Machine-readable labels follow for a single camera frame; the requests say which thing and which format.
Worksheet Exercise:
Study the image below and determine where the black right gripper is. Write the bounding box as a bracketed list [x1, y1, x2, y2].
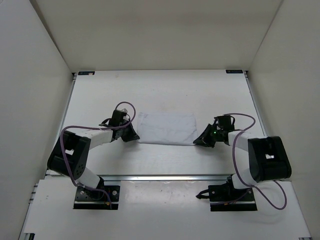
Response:
[193, 123, 223, 148]

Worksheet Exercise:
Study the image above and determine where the white skirt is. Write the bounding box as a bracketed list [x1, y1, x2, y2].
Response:
[137, 112, 198, 146]

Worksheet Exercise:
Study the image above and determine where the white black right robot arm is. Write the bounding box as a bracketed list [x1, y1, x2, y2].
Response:
[98, 113, 292, 200]

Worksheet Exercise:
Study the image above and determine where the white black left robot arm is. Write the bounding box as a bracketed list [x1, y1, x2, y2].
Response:
[47, 117, 140, 199]

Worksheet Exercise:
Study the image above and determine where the left corner sticker label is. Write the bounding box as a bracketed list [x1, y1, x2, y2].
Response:
[77, 71, 95, 76]

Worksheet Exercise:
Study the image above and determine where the corner sticker label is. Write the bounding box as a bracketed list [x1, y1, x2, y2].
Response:
[225, 69, 243, 74]
[77, 71, 95, 76]

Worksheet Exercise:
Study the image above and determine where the right corner sticker label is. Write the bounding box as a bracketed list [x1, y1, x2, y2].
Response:
[225, 69, 243, 74]

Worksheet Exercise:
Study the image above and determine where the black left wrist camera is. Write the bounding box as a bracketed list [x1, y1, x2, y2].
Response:
[109, 108, 128, 127]

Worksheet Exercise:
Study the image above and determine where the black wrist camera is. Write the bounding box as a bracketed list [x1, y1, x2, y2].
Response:
[213, 114, 236, 131]
[109, 108, 128, 127]

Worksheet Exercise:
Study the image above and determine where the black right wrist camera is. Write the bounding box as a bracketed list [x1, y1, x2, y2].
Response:
[213, 114, 236, 131]

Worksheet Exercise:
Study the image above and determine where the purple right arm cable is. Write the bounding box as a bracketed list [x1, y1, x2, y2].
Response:
[209, 112, 288, 210]

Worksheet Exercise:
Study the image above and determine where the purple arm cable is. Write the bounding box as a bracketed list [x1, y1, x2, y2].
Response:
[60, 101, 137, 207]
[209, 112, 288, 210]

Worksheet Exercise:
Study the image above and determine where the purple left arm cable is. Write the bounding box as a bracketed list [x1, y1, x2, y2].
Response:
[60, 101, 137, 207]

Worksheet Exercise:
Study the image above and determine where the aluminium table rail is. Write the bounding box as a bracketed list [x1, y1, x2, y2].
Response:
[101, 174, 228, 182]

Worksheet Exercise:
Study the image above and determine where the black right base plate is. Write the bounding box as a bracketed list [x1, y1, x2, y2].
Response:
[195, 181, 258, 212]

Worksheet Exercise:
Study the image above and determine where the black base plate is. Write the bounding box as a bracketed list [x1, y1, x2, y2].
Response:
[73, 184, 121, 210]
[195, 181, 258, 212]

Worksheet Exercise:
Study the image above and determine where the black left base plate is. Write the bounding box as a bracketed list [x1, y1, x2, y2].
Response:
[73, 184, 121, 210]

